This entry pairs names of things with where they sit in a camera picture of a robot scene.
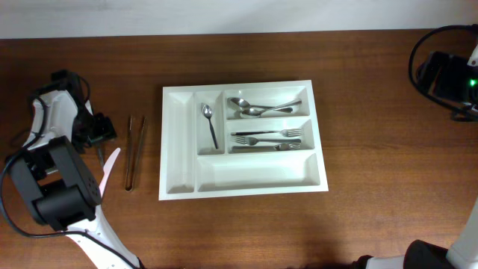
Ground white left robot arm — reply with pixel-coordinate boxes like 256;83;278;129
2;88;143;268

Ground steel tablespoon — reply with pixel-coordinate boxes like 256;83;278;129
240;99;302;119
227;97;270;112

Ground steel fork horizontal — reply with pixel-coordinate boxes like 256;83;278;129
231;129;303;137

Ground steel fork slanted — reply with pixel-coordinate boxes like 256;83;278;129
231;136;302;146

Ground long steel tongs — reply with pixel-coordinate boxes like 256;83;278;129
125;116;146;192

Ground steel fork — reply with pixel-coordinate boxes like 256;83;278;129
232;143;301;152

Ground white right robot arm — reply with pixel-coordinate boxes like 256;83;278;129
350;24;477;269

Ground small steel teaspoon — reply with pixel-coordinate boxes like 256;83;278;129
96;144;105;167
201;103;219;149

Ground white plastic knife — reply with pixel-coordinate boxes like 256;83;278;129
99;148;121;197

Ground white cutlery tray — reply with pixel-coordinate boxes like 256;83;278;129
159;80;329;200

